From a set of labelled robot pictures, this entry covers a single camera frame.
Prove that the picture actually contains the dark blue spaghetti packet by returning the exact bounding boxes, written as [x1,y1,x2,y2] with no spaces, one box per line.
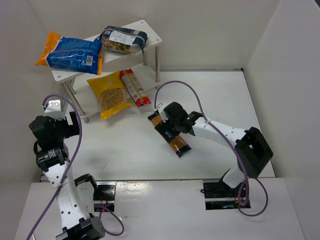
[147,112,192,158]

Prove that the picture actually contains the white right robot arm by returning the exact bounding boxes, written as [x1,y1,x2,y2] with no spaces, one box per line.
[156,102,274,189]

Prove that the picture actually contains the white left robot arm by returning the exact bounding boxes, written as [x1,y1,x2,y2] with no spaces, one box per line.
[29,110,105,240]

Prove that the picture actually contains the white two-tier shelf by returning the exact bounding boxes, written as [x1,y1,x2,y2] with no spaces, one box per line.
[51,20,162,122]

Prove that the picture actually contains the yellow fusilli pasta bag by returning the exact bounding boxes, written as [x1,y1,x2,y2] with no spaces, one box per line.
[87,71,133,120]

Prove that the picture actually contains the blue orange pasta bag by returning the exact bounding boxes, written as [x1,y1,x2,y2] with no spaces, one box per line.
[35,31,103,75]

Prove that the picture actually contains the red spaghetti packet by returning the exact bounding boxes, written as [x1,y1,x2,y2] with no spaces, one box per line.
[119,68,151,108]

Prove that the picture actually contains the dark blue fusilli bag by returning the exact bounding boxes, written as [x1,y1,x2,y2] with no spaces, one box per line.
[98,26,148,55]

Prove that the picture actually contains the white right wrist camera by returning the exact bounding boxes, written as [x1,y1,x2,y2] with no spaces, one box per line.
[154,102,169,123]

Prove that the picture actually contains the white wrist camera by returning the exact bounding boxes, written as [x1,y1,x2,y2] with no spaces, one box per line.
[154,102,169,123]
[44,99,65,121]

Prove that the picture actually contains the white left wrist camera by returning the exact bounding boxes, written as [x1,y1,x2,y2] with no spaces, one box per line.
[44,99,65,121]

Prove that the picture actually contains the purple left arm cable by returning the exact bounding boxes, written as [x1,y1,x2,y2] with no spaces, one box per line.
[26,93,125,240]

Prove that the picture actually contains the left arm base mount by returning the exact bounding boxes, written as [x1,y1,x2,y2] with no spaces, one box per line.
[93,181,117,213]

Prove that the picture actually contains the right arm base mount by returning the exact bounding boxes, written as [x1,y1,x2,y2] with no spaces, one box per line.
[200,180,251,211]

